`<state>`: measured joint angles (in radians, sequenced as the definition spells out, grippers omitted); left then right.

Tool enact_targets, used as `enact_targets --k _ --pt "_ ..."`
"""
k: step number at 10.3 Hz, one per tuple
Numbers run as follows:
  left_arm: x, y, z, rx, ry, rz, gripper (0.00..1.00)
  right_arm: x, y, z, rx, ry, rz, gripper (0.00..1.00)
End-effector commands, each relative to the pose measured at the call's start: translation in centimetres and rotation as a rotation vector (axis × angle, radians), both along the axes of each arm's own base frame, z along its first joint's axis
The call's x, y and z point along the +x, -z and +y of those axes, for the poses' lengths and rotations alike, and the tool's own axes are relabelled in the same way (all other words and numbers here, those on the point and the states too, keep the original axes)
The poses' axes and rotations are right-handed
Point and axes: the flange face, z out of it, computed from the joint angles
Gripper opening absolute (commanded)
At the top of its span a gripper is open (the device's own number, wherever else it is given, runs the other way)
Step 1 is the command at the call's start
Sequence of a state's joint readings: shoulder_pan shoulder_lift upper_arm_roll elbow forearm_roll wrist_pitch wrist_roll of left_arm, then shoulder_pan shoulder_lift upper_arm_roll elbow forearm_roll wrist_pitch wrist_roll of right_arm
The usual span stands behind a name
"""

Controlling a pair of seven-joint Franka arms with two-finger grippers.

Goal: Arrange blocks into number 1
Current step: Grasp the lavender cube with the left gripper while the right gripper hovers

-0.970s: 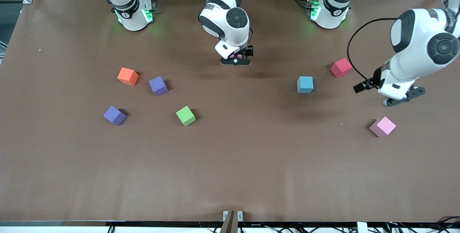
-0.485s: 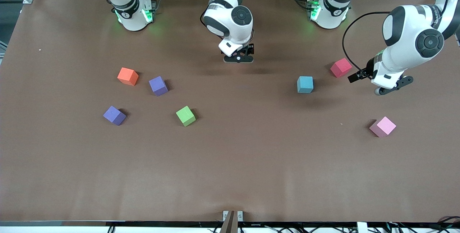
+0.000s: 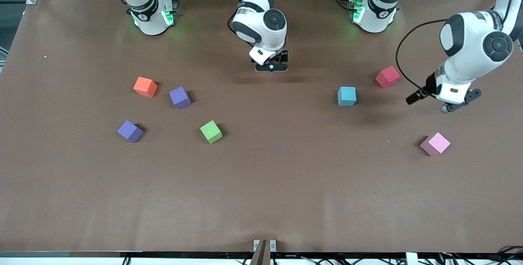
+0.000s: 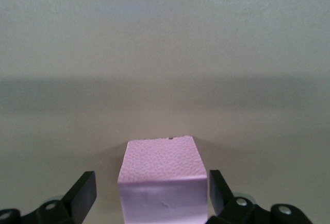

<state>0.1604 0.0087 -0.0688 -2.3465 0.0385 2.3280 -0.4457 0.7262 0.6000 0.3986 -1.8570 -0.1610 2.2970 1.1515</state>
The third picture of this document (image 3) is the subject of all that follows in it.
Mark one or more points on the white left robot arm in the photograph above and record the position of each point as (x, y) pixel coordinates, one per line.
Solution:
(376, 21)

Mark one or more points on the green foam cube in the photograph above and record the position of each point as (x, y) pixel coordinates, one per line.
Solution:
(211, 131)

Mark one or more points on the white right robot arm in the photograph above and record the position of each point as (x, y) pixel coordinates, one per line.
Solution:
(152, 27)

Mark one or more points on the white tag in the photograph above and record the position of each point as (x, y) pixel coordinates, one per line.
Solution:
(412, 259)

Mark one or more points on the purple foam cube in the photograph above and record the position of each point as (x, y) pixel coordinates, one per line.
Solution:
(130, 131)
(179, 97)

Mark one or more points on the brown table cover sheet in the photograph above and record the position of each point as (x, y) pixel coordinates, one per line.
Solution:
(261, 175)

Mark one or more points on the small metal bracket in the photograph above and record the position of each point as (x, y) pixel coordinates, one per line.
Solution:
(273, 245)

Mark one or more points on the teal foam cube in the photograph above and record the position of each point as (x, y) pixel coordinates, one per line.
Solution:
(346, 95)

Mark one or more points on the pink foam cube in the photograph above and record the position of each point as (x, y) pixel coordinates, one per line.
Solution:
(435, 143)

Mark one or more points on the red foam cube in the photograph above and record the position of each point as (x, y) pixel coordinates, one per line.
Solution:
(387, 77)

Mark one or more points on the orange foam cube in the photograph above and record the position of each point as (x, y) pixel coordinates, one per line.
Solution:
(145, 87)

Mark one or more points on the brown wedge-shaped post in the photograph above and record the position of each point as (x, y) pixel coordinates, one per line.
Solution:
(261, 254)

